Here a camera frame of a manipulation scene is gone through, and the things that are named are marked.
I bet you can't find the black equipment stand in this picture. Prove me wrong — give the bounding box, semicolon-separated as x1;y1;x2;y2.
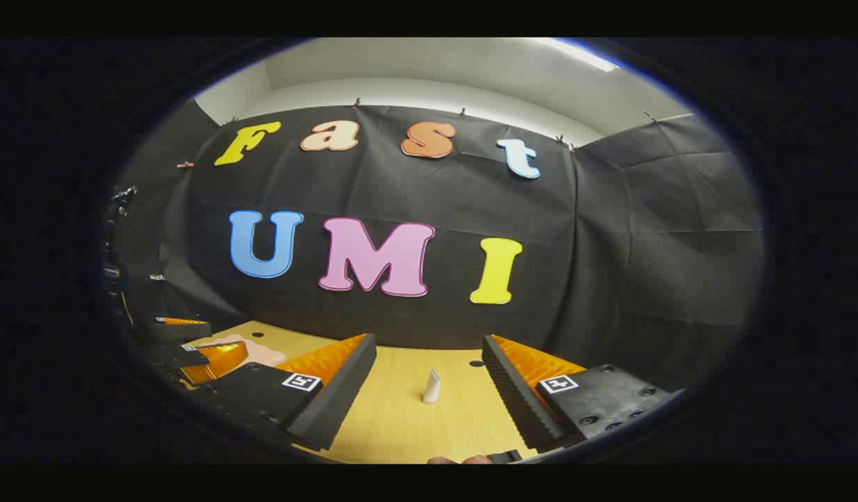
103;185;138;307

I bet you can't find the black backdrop cloth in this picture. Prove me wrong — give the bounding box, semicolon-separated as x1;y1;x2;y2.
112;98;766;391

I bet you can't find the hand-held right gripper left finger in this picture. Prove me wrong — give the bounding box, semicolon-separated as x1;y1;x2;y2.
188;333;378;452

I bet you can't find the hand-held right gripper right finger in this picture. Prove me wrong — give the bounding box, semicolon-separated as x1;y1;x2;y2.
481;334;688;454

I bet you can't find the pink suitcase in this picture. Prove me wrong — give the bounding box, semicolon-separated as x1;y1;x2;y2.
192;335;288;370

